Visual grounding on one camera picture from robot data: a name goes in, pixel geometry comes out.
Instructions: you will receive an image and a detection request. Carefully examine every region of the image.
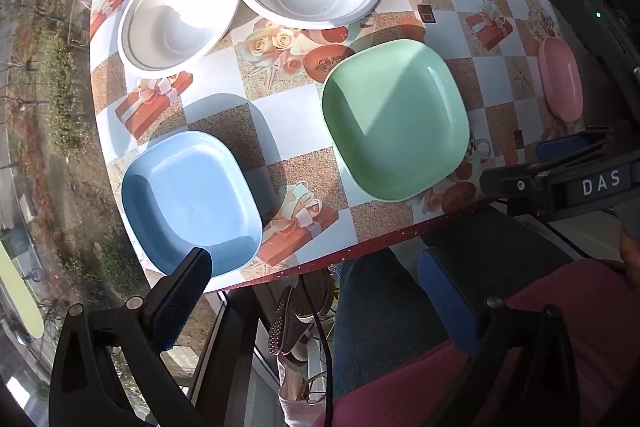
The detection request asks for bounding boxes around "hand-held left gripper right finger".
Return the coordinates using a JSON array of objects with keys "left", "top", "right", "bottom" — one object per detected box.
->
[{"left": 417, "top": 249, "right": 583, "bottom": 427}]

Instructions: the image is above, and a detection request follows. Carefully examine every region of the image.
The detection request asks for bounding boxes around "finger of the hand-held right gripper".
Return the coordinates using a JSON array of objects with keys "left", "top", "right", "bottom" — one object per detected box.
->
[
  {"left": 479, "top": 162, "right": 568, "bottom": 210},
  {"left": 536, "top": 128, "right": 619, "bottom": 164}
]

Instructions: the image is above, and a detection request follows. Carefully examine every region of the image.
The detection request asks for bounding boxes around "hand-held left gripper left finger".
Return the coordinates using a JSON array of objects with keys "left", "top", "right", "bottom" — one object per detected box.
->
[{"left": 48, "top": 247, "right": 213, "bottom": 427}]

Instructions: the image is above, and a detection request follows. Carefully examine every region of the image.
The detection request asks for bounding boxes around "pink plate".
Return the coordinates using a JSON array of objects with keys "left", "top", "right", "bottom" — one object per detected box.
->
[{"left": 538, "top": 36, "right": 584, "bottom": 122}]

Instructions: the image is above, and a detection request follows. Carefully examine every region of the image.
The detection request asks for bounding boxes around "blue square plate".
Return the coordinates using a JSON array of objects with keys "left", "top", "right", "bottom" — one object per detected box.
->
[{"left": 121, "top": 130, "right": 263, "bottom": 279}]

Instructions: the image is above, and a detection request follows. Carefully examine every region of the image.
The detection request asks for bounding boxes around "green square plate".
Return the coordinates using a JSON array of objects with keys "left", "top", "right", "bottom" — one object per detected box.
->
[{"left": 321, "top": 39, "right": 471, "bottom": 202}]

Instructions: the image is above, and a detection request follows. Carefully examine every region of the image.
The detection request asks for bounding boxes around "person's jeans leg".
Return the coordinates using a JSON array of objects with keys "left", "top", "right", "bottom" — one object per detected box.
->
[{"left": 330, "top": 251, "right": 453, "bottom": 400}]

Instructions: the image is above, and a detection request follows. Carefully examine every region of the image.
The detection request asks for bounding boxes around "dotted slipper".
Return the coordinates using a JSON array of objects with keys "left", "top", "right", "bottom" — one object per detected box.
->
[{"left": 267, "top": 278, "right": 335, "bottom": 358}]

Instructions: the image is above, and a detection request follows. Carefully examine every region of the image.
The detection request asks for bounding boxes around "printed checked tablecloth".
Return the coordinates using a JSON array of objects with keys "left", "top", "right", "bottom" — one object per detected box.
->
[{"left": 89, "top": 0, "right": 587, "bottom": 294}]

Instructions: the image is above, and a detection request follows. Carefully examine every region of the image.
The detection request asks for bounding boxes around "black cable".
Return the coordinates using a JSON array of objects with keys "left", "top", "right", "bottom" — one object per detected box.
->
[{"left": 299, "top": 277, "right": 337, "bottom": 427}]

